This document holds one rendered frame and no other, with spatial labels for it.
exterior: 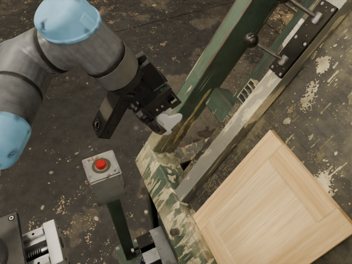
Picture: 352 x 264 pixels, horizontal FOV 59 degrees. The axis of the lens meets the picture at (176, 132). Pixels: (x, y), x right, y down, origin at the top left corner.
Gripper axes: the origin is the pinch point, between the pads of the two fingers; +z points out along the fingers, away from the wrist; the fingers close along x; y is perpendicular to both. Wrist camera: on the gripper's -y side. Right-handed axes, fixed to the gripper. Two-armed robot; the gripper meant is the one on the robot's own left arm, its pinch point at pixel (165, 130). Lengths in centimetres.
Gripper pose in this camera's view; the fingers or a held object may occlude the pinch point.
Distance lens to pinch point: 68.8
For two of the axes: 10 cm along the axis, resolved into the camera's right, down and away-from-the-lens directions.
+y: 8.1, -5.8, -1.3
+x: -4.1, -7.0, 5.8
